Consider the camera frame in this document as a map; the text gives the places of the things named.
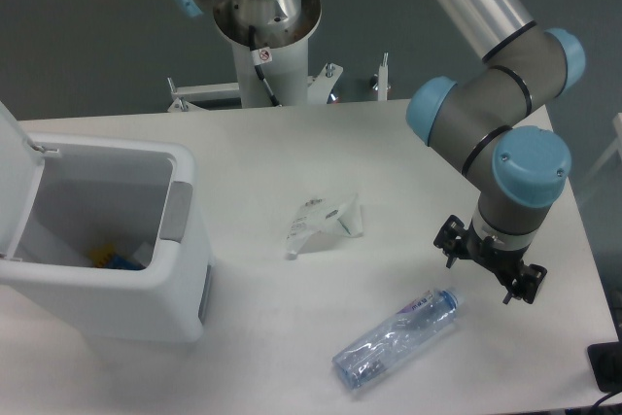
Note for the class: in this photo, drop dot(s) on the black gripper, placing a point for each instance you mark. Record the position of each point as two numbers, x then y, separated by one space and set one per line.
520 280

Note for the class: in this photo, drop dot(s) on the clear plastic water bottle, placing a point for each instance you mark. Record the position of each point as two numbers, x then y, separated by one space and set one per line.
397 338

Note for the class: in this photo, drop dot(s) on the white plastic wrapper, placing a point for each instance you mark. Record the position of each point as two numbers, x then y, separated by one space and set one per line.
339 215

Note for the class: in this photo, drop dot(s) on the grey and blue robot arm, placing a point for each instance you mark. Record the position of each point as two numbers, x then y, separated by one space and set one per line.
478 127

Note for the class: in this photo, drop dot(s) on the white trash can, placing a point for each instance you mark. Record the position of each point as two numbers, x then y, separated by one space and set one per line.
106 234

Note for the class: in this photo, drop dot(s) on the yellow blue trash in can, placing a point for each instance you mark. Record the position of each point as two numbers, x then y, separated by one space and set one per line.
107 257

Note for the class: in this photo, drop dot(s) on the white trash can lid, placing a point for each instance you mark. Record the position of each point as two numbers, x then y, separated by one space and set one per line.
22 166

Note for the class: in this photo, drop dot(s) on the black device at table edge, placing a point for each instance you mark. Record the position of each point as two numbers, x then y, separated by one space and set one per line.
605 359

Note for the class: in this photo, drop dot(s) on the white frame at right edge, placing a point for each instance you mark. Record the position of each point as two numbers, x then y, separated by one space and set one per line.
595 176

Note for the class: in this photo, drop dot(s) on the white pedestal base frame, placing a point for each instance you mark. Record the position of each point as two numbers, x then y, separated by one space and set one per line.
288 89

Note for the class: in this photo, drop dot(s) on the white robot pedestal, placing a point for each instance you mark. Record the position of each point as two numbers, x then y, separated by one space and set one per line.
269 35

